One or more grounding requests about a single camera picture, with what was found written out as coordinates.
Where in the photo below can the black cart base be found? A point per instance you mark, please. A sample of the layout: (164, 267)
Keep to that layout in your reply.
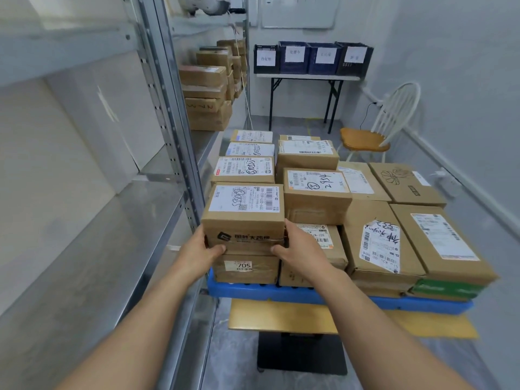
(300, 355)

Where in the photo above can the grey metal shelving unit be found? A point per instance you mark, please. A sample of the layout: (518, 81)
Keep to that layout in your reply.
(81, 223)

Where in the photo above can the person's right thumb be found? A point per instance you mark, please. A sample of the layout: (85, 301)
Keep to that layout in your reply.
(281, 251)

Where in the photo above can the blue plastic crate paper label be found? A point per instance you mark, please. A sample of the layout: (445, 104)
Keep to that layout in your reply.
(293, 56)
(323, 58)

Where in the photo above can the yellow flat board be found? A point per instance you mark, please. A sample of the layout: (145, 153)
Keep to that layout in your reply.
(280, 318)

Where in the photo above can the person's right hand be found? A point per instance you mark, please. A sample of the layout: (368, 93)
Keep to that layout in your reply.
(302, 255)

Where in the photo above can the white wall socket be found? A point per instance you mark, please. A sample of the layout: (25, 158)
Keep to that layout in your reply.
(448, 181)

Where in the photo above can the person's left hand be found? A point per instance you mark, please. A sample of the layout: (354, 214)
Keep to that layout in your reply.
(193, 257)

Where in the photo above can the white folding table black legs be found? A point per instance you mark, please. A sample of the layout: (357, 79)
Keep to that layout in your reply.
(306, 77)

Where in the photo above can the person's right forearm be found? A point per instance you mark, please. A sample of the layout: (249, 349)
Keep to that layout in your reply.
(378, 333)

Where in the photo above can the person's left forearm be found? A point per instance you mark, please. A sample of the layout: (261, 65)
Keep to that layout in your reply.
(138, 328)

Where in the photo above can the white chair with orange seat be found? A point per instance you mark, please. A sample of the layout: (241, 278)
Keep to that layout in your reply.
(365, 138)

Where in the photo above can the white wall conduit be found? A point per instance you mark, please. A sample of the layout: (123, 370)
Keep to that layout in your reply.
(430, 152)

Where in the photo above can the blue plastic pallet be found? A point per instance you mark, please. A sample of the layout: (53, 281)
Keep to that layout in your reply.
(317, 296)

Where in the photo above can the white plastic device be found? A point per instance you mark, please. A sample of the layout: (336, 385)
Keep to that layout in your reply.
(205, 4)

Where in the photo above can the pile of cardboard parcels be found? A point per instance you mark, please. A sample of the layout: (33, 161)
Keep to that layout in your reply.
(378, 235)

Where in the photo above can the brown carton with black logo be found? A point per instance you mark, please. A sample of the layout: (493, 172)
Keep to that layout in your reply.
(243, 223)

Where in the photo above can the person's left thumb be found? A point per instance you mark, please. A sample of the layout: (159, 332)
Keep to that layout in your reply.
(216, 250)

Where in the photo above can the whiteboard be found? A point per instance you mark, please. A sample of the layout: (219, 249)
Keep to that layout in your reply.
(298, 11)

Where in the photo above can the stack of plain cardboard boxes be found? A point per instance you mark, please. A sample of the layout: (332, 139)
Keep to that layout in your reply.
(209, 91)

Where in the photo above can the green carton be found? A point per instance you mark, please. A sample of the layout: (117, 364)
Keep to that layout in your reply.
(447, 289)

